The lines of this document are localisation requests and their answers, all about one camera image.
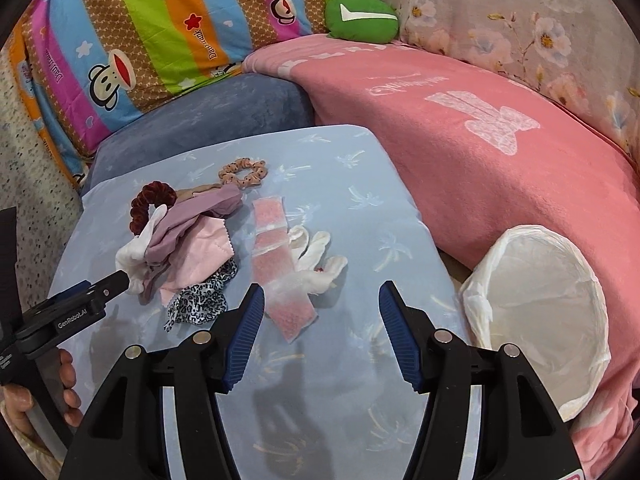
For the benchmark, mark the blue-grey velvet cushion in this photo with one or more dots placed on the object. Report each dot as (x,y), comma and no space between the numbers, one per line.
(225,110)

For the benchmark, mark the leopard print cloth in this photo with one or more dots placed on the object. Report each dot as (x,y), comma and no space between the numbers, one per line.
(200,300)

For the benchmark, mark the floral blanket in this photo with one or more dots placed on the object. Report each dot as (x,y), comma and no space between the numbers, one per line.
(500,10)

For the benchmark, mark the light blue palm-print pillow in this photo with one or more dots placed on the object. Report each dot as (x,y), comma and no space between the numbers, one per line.
(350,210)

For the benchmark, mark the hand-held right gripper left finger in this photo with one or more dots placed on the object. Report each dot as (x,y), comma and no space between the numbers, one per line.
(247,330)

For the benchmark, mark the pink face mask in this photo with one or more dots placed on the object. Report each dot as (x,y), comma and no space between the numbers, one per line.
(200,255)

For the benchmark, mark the mauve cloth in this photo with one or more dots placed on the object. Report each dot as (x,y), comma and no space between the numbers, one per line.
(185,215)

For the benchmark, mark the white satin cloth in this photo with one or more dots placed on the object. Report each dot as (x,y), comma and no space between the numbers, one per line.
(317,250)

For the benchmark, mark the striped monkey-print pillow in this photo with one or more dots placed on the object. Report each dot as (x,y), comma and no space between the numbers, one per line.
(150,35)

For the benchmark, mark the dark red velvet scrunchie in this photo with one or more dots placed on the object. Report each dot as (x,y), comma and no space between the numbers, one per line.
(142,200)

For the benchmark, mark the person's left hand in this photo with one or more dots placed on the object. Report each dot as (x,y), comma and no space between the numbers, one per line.
(70,390)

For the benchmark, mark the pink plastic wrapper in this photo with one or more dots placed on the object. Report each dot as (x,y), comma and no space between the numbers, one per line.
(270,215)

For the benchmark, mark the white lined waste bin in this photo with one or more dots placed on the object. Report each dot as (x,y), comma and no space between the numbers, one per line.
(540,310)

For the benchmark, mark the pink blanket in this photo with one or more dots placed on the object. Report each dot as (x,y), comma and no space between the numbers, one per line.
(450,160)

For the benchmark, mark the beige speckled bedsheet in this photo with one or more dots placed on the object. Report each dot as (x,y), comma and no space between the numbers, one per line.
(30,160)

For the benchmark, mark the peach spotted scrunchie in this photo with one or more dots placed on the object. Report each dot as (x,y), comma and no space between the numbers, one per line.
(250,167)

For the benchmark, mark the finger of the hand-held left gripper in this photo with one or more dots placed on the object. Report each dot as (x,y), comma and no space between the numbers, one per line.
(112,284)

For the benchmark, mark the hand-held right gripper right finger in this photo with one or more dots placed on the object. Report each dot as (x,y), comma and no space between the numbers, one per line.
(395,330)

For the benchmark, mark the green plush cushion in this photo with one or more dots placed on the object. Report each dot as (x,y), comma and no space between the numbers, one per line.
(360,20)

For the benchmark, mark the tan cloth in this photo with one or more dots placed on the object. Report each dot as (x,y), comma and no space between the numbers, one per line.
(200,191)

